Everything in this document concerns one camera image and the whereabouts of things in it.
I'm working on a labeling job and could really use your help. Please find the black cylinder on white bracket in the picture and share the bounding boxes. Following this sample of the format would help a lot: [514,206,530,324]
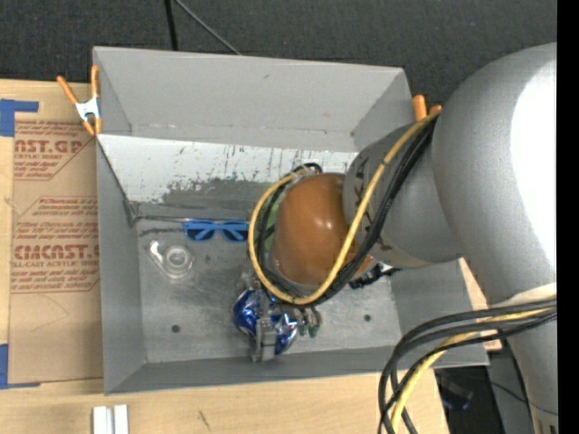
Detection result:
[348,261,395,289]

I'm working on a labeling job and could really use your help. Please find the crumpled shiny blue foil packet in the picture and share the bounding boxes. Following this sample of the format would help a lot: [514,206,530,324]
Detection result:
[231,287,300,356]

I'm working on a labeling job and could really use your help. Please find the blue sunglasses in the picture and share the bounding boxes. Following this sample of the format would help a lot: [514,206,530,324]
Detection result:
[182,220,252,244]

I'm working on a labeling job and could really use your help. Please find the brown cardboard board red print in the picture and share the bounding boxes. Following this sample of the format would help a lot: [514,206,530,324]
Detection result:
[0,78,106,391]

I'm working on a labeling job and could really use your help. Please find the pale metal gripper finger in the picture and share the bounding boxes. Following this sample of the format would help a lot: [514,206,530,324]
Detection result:
[262,326,278,363]
[249,325,265,363]

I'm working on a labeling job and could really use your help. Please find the grey metal bin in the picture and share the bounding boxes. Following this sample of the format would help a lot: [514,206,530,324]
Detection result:
[91,46,491,396]

